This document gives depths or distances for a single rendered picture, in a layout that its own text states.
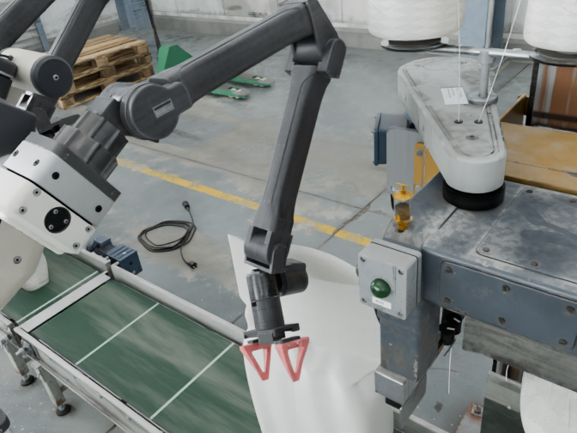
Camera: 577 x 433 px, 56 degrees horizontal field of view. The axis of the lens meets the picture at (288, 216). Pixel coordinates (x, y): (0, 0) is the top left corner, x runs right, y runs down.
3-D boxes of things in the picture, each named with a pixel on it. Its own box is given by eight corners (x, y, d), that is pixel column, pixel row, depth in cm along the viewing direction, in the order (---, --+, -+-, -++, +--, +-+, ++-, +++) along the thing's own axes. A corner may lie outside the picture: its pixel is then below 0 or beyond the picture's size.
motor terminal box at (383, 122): (372, 176, 123) (370, 128, 117) (376, 156, 131) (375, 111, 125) (409, 177, 121) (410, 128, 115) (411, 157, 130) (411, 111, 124)
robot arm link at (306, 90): (289, 34, 103) (331, 33, 95) (309, 45, 107) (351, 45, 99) (233, 253, 104) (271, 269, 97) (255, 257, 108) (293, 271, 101)
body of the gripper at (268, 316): (270, 334, 109) (263, 298, 109) (301, 332, 101) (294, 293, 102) (243, 342, 104) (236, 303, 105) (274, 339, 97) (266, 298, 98)
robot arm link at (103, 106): (76, 120, 76) (93, 124, 72) (119, 67, 79) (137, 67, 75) (123, 161, 82) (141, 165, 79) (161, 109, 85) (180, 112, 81)
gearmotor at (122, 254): (81, 267, 266) (72, 242, 259) (106, 252, 276) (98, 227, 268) (118, 287, 249) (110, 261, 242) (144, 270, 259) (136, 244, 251)
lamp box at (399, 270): (359, 302, 80) (357, 253, 75) (374, 285, 82) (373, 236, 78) (405, 320, 75) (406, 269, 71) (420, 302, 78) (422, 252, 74)
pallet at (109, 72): (22, 87, 607) (17, 74, 599) (111, 57, 684) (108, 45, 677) (63, 96, 559) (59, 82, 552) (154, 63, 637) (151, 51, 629)
